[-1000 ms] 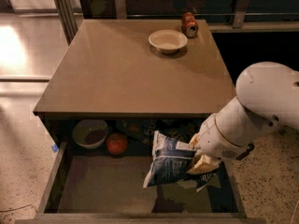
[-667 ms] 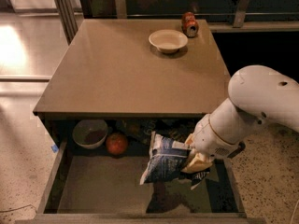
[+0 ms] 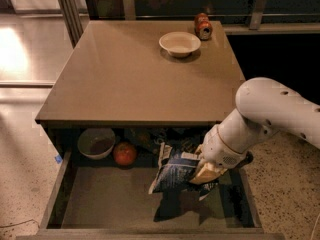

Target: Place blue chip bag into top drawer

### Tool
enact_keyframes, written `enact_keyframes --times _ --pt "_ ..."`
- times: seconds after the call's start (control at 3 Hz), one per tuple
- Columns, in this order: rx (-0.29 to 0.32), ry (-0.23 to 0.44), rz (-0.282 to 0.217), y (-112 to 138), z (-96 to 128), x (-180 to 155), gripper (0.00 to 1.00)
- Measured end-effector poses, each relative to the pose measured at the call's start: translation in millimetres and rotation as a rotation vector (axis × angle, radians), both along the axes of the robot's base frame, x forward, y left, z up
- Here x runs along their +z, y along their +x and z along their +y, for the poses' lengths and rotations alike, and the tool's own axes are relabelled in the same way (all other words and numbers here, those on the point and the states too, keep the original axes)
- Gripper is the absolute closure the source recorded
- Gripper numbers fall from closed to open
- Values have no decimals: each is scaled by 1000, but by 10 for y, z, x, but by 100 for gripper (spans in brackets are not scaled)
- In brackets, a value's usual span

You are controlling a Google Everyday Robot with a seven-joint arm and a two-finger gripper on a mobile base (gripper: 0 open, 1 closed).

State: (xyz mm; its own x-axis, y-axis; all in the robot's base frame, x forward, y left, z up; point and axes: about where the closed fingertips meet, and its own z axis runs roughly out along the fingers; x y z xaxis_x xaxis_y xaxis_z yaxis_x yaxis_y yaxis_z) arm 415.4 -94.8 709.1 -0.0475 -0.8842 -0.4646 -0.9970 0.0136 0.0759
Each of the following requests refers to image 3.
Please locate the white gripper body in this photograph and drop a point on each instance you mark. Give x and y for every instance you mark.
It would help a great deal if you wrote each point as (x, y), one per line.
(218, 151)

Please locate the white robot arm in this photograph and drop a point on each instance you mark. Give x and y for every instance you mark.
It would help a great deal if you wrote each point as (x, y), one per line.
(263, 108)

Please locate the orange soda can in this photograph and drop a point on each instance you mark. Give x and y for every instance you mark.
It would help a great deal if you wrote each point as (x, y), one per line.
(203, 27)

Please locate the blue chip bag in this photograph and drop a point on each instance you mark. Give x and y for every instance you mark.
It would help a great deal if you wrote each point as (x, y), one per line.
(175, 170)

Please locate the wooden shelf frame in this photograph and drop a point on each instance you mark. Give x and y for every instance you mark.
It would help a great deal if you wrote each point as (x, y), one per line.
(237, 16)

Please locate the green snack bag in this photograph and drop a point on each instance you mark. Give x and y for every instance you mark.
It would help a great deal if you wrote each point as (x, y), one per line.
(149, 139)

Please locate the white bowl in drawer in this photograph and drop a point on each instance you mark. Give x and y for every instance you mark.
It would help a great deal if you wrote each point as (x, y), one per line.
(96, 143)

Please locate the small blue tape piece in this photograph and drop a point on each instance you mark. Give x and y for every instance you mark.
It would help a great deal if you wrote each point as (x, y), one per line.
(58, 159)

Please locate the open top drawer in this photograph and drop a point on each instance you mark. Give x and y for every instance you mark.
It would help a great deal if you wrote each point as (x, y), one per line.
(100, 201)

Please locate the white bowl on table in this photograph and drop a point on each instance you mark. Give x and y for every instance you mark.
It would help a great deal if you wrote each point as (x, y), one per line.
(179, 44)

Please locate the red apple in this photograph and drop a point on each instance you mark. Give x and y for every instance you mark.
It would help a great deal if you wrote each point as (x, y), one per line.
(124, 154)

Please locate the dark kettle chip bag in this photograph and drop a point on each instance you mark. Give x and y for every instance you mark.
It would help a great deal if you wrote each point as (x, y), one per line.
(185, 139)

